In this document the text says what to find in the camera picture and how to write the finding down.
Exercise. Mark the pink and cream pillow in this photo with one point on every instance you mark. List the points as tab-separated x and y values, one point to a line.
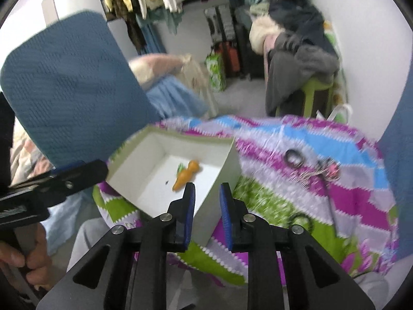
155	67

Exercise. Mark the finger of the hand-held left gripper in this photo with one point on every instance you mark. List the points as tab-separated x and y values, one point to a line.
82	174

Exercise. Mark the light blue sheet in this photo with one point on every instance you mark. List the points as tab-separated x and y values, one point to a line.
174	97

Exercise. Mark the green chair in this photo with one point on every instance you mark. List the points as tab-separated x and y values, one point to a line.
314	87

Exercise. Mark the grey striped suitcase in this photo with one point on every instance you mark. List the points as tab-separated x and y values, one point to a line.
221	22

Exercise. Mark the orange gourd pendant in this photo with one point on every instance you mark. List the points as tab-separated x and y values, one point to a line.
184	177

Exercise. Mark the black suitcase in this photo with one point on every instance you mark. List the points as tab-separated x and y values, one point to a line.
246	51

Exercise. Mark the white cardboard box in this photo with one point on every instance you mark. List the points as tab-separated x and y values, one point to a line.
151	180

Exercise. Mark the pink hair clip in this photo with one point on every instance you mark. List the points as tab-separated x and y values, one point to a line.
334	171

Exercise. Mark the black and cream bangle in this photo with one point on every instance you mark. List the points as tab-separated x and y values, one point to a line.
286	158

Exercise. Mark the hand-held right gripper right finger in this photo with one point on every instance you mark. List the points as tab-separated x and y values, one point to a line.
226	222

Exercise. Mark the dark navy garment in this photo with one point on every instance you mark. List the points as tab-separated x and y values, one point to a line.
303	22

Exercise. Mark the person's grey trousers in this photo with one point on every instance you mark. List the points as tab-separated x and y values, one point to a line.
85	242

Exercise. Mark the person's left hand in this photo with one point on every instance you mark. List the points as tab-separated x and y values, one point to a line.
38	261

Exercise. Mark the colourful patterned cloth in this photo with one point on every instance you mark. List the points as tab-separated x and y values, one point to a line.
267	174

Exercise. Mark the grey garment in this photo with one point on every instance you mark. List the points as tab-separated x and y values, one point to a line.
290	74

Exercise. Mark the cream fluffy blanket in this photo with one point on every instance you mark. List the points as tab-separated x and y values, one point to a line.
263	34

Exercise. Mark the green patterned bag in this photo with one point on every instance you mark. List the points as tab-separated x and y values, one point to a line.
215	71

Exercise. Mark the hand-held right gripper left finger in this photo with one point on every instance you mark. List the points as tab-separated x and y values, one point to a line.
189	219

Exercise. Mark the cream cloth bag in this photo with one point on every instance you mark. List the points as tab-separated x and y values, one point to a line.
200	77

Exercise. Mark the white ribbon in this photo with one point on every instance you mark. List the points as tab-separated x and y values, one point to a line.
342	108

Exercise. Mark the red suitcase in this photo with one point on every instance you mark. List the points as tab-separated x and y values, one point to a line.
229	56

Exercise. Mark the black hair stick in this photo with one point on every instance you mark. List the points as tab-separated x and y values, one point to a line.
329	198

